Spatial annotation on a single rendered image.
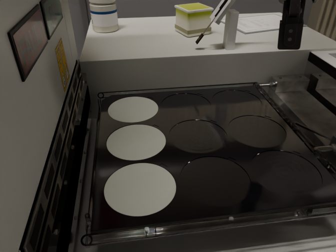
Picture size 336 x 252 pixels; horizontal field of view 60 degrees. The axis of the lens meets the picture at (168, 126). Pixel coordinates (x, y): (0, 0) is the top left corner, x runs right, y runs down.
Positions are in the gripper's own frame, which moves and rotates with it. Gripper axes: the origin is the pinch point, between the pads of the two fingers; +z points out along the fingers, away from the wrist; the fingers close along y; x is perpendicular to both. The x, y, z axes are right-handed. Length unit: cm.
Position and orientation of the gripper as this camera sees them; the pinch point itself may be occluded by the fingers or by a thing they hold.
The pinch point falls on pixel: (289, 34)
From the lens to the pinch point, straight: 49.2
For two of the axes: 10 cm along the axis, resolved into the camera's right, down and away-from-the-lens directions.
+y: 3.2, -5.6, 7.7
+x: -9.4, -0.9, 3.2
